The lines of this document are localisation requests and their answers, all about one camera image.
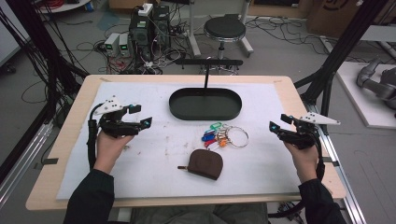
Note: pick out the white power strip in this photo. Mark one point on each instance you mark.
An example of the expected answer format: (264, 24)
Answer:
(145, 9)

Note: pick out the black tape piece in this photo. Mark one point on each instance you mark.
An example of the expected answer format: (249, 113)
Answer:
(330, 161)
(49, 161)

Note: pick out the white metal frame legs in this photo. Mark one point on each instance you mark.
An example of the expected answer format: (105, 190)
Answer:
(193, 37)

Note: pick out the black computer tower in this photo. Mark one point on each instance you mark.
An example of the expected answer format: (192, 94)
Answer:
(141, 35)
(162, 26)

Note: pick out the black round stool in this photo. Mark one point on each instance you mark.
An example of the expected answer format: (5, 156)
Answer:
(224, 28)

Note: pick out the brown zip pouch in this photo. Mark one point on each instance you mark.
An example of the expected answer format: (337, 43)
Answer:
(205, 163)

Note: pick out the black oval tray with stand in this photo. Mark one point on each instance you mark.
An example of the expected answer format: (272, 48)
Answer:
(205, 105)

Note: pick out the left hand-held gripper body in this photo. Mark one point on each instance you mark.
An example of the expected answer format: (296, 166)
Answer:
(115, 126)

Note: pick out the person's left hand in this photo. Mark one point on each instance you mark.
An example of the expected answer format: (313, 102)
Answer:
(110, 151)

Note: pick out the white platform board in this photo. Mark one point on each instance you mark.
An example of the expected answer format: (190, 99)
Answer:
(358, 99)

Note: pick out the cardboard box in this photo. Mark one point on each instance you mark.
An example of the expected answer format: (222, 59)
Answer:
(323, 18)

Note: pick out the white power supply box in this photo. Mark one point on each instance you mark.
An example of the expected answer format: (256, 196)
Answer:
(111, 43)
(124, 45)

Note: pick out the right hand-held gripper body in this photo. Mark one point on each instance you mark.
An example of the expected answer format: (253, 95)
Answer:
(303, 137)

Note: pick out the person's lap grey trousers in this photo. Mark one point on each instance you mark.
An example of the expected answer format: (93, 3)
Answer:
(199, 214)

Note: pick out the aluminium rail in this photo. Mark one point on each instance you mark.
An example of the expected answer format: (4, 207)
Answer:
(25, 158)
(345, 177)

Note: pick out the person's right hand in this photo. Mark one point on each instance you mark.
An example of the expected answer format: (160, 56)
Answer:
(305, 165)

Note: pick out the white table mat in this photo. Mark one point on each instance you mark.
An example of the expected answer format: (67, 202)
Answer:
(155, 177)

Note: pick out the white round table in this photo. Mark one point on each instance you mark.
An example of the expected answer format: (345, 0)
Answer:
(65, 6)

